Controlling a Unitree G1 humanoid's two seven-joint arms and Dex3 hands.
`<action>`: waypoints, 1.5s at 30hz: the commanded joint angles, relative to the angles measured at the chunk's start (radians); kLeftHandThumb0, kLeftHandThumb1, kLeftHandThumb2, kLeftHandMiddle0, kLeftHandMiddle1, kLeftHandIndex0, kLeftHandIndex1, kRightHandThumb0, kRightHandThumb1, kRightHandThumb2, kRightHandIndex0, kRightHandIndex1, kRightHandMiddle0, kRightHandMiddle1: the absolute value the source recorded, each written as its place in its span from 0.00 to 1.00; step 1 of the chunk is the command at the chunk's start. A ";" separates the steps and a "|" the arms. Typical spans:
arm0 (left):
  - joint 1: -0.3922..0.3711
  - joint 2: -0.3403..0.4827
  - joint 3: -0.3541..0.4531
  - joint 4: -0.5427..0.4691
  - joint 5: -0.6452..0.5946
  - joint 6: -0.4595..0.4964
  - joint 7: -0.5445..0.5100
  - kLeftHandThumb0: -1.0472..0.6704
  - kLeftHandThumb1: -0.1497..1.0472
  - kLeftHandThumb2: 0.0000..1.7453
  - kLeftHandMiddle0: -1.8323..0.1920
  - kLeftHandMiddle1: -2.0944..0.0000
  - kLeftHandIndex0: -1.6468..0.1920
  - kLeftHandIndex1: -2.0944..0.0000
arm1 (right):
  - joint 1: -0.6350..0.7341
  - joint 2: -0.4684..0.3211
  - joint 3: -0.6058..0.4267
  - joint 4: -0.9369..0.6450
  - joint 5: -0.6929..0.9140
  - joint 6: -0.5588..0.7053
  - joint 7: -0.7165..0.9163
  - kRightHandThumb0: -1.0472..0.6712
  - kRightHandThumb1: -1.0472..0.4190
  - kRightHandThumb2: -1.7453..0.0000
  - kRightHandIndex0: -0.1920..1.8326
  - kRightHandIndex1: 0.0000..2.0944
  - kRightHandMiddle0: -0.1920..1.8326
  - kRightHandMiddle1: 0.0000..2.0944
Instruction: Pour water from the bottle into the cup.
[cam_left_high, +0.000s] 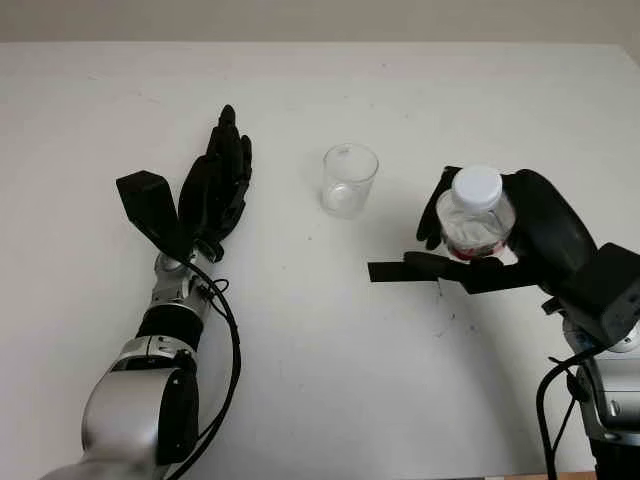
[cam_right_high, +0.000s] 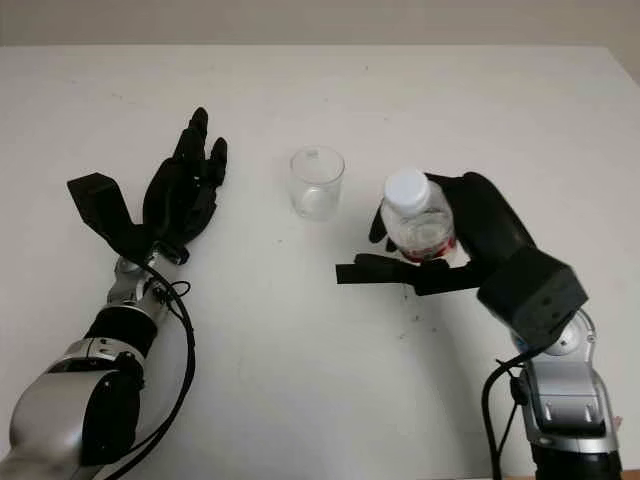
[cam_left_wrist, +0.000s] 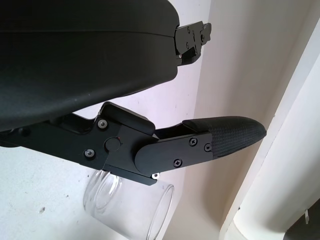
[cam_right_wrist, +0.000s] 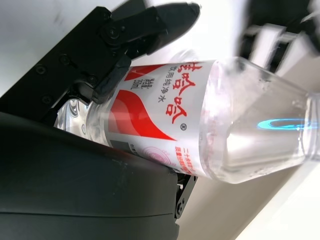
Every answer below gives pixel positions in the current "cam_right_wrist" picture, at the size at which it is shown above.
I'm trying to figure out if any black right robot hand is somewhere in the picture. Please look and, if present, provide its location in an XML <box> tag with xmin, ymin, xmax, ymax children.
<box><xmin>0</xmin><ymin>0</ymin><xmax>202</xmax><ymax>240</ymax></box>

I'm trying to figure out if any clear water bottle red label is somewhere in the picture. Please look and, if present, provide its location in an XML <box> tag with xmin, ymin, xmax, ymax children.
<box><xmin>53</xmin><ymin>48</ymin><xmax>320</xmax><ymax>186</ymax></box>

